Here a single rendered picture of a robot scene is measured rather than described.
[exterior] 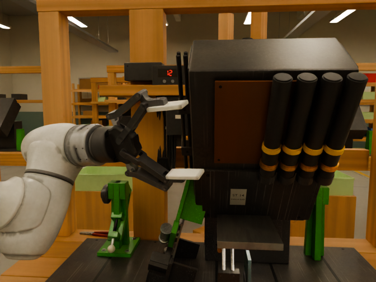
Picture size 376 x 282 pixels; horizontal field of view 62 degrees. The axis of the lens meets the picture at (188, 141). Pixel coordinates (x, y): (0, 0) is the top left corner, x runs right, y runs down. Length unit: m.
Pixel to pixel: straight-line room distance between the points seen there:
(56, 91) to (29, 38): 11.48
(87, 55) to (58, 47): 10.46
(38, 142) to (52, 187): 0.11
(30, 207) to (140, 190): 0.78
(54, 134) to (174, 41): 10.63
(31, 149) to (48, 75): 0.77
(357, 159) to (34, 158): 1.26
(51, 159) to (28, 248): 0.17
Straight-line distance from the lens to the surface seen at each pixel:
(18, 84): 12.98
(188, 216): 1.00
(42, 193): 0.68
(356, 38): 12.16
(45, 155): 0.71
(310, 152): 0.78
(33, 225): 0.67
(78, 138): 0.66
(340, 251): 1.42
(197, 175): 0.58
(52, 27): 1.49
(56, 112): 1.46
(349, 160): 1.52
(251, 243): 0.82
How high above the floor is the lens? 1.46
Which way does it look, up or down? 6 degrees down
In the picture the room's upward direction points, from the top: straight up
